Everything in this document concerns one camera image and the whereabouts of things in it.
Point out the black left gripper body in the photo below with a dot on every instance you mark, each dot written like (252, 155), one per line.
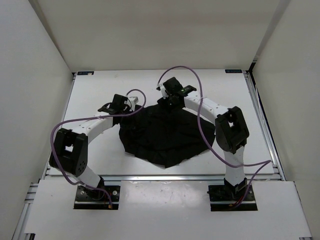
(124, 111)

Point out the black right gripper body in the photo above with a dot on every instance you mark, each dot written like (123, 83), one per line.
(170, 102)

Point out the black pleated skirt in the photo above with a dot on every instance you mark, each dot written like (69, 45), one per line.
(165, 138)

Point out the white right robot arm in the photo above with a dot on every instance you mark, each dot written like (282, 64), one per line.
(231, 131)

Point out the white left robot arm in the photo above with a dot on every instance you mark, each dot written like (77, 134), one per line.
(71, 145)

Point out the blue label left corner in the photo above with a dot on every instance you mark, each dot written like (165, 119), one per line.
(85, 73)

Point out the blue label corner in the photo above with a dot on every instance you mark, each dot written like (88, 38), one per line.
(233, 71)
(85, 73)

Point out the blue label right corner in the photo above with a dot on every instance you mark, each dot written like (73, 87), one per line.
(233, 71)

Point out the white front cover board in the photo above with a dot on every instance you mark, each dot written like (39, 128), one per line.
(177, 210)

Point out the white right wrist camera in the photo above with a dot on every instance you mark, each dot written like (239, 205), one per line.
(160, 87)

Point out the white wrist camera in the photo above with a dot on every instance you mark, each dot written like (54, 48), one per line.
(132, 101)
(160, 87)

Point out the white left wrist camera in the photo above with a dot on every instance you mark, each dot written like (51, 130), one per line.
(132, 101)

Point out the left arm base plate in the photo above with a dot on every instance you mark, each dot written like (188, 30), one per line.
(86, 199)

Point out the aluminium table edge rail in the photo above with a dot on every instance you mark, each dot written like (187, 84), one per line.
(165, 178)

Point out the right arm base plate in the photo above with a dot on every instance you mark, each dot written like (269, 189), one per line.
(221, 200)

